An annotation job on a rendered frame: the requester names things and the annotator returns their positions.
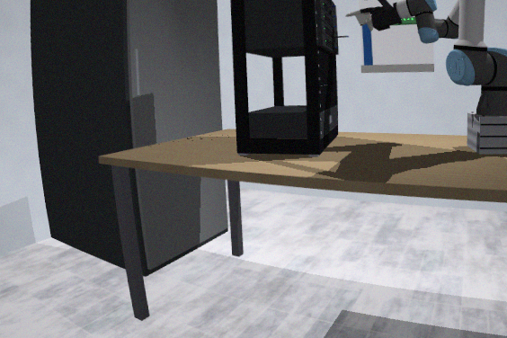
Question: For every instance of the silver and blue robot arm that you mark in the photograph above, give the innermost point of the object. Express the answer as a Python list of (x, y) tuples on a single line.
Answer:
[(467, 64)]

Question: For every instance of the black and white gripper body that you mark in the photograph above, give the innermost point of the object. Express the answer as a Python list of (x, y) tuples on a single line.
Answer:
[(383, 17)]

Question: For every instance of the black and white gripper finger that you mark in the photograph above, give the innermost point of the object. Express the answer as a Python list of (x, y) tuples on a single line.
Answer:
[(369, 23), (363, 14)]

